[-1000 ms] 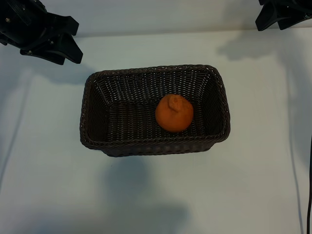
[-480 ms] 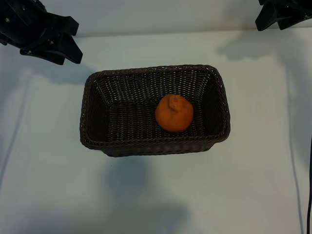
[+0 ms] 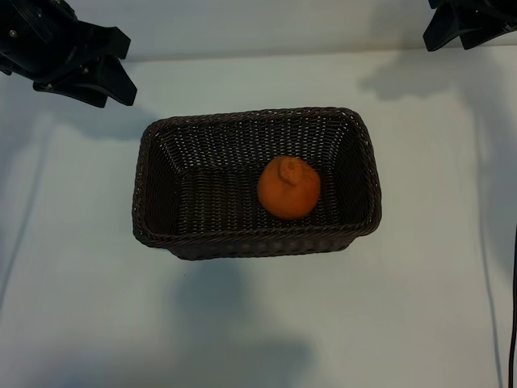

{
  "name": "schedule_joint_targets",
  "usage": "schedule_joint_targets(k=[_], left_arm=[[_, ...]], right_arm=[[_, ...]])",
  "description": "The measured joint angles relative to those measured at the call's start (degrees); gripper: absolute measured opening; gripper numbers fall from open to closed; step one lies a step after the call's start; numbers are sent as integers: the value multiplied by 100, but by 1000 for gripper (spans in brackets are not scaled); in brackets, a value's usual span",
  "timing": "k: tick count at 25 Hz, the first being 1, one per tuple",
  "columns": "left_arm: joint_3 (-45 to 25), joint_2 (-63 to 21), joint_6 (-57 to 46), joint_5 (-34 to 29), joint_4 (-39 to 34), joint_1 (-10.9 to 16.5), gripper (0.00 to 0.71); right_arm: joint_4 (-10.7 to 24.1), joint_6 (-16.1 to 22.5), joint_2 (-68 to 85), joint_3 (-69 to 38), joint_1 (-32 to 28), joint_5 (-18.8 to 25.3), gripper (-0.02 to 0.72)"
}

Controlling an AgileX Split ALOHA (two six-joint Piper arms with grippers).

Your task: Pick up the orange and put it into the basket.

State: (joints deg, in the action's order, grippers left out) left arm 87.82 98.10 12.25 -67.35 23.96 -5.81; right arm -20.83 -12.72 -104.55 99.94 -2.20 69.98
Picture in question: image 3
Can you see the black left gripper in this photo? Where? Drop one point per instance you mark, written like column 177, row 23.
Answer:
column 36, row 38

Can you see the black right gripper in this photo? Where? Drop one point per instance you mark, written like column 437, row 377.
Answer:
column 480, row 12

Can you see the dark brown woven wicker basket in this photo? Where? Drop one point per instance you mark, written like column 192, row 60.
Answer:
column 210, row 202

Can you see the orange with knobbed top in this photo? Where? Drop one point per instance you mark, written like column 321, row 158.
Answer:
column 287, row 198

